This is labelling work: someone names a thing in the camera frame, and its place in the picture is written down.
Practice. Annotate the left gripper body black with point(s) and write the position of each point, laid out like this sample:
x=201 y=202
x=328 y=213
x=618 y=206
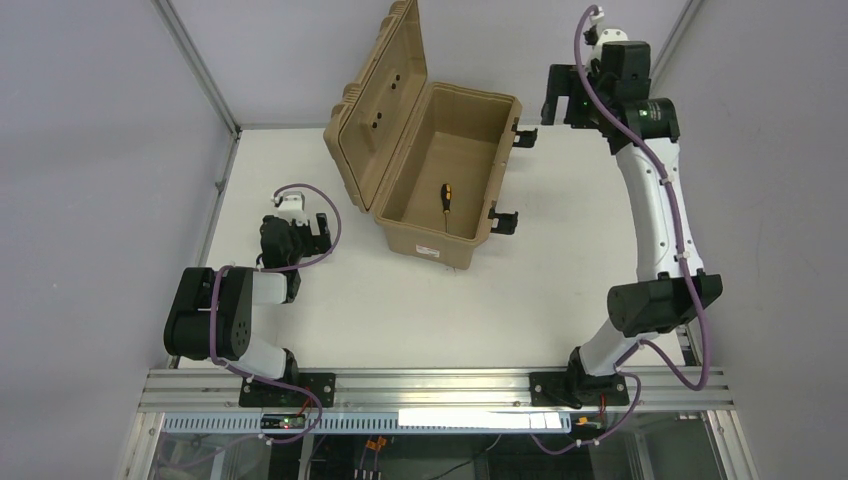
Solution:
x=311 y=237

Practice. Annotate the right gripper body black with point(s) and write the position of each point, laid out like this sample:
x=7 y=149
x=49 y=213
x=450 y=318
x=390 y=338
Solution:
x=571 y=97

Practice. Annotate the black yellow screwdriver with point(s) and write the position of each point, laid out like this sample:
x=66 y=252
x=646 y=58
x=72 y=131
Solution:
x=446 y=200

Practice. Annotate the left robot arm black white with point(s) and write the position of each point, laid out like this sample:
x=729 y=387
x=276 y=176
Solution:
x=211 y=314

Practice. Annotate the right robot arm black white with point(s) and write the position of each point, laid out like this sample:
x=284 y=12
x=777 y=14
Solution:
x=672 y=287

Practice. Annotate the black rear toolbox latch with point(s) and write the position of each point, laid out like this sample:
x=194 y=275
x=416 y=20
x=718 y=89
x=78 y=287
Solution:
x=523 y=138

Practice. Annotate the black toolbox latch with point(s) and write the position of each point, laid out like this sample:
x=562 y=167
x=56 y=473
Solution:
x=523 y=138
x=503 y=223

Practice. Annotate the tan plastic toolbox with lid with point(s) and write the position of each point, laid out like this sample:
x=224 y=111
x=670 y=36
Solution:
x=396 y=137

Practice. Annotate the black front toolbox latch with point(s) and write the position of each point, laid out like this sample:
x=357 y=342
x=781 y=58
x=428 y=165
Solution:
x=503 y=223

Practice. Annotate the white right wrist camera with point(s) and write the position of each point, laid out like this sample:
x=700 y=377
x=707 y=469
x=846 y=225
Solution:
x=595 y=37

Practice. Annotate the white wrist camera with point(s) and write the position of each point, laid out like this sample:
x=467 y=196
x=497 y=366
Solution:
x=290 y=207
x=595 y=37

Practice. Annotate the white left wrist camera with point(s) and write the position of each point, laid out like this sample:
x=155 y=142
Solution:
x=290 y=207

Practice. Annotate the aluminium frame post right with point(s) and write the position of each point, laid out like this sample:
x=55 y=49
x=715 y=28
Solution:
x=680 y=27

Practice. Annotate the aluminium frame post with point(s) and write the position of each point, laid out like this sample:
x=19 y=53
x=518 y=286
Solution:
x=680 y=27
x=196 y=64

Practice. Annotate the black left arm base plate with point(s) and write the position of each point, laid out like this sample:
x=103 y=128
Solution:
x=262 y=395

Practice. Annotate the aluminium front rail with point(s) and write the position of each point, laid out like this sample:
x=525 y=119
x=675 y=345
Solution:
x=652 y=389

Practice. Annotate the white slotted cable duct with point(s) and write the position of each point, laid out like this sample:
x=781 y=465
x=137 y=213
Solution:
x=408 y=421

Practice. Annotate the aluminium frame post left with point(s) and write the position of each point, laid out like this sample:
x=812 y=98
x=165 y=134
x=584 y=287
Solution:
x=196 y=64

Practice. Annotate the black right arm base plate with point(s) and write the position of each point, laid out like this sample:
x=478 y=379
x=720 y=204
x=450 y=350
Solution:
x=576 y=390

